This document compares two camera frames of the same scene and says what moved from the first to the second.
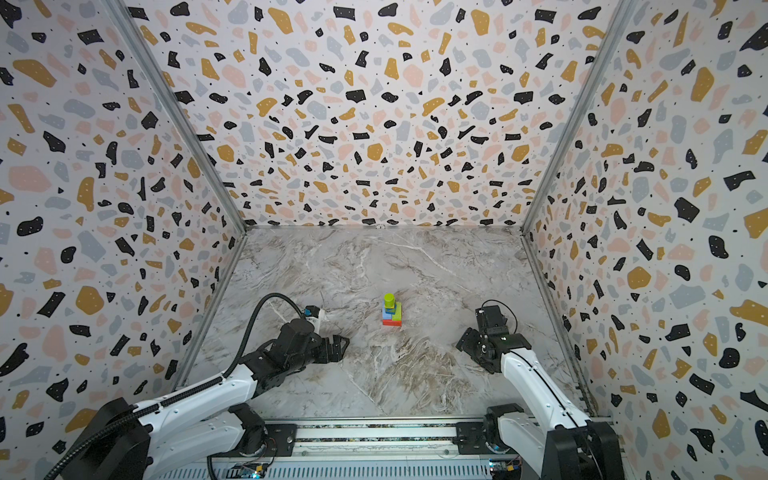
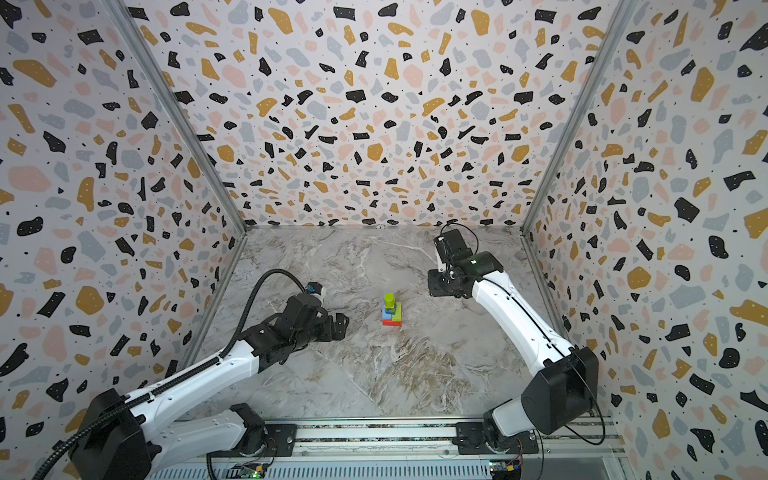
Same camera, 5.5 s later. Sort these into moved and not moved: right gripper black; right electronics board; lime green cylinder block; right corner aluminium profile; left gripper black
Moved: right gripper black; left gripper black
Not moved: lime green cylinder block; right corner aluminium profile; right electronics board
